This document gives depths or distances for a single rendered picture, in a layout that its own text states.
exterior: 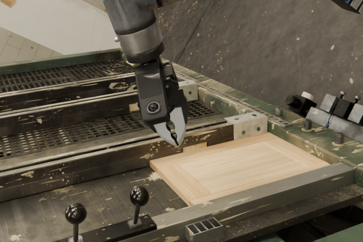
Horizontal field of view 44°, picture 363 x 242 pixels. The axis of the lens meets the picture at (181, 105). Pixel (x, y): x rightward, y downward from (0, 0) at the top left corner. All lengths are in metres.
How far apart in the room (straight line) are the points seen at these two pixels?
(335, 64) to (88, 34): 3.21
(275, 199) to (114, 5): 0.58
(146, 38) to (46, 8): 4.34
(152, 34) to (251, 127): 0.72
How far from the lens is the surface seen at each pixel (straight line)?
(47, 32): 5.15
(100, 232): 0.95
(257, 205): 1.05
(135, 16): 0.76
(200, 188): 1.13
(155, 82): 0.78
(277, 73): 2.98
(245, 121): 1.41
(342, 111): 1.48
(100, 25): 5.22
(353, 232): 0.95
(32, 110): 1.71
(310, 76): 2.77
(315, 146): 1.31
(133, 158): 1.28
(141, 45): 0.77
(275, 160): 1.28
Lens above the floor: 1.86
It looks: 30 degrees down
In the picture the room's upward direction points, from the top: 66 degrees counter-clockwise
